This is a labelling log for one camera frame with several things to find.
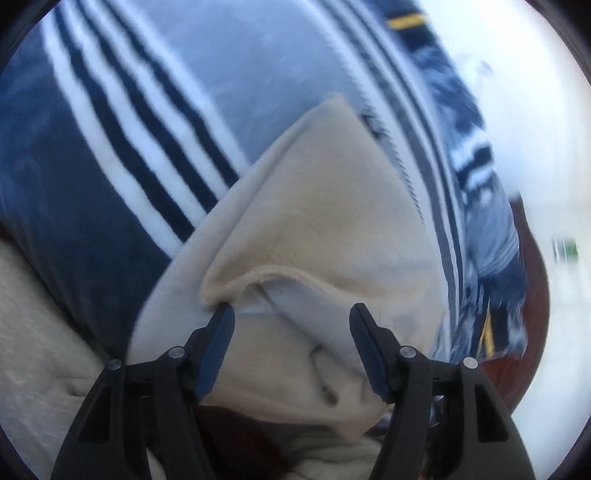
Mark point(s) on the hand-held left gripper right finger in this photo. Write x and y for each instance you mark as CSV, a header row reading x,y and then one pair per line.
x,y
369,346

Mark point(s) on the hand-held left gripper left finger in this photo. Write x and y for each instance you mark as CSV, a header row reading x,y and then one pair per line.
x,y
217,346

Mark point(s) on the cream knit sweater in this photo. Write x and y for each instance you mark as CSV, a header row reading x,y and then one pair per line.
x,y
314,207

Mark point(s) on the dark wooden headboard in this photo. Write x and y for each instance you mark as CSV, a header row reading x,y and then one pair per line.
x,y
531,323

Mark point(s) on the person's white quilted trousers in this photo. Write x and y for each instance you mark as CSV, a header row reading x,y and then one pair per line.
x,y
37,369

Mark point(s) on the blue striped bed cover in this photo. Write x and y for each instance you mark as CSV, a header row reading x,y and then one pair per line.
x,y
254,69

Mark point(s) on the white wall panel green screen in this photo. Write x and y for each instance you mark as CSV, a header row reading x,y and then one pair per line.
x,y
565,251

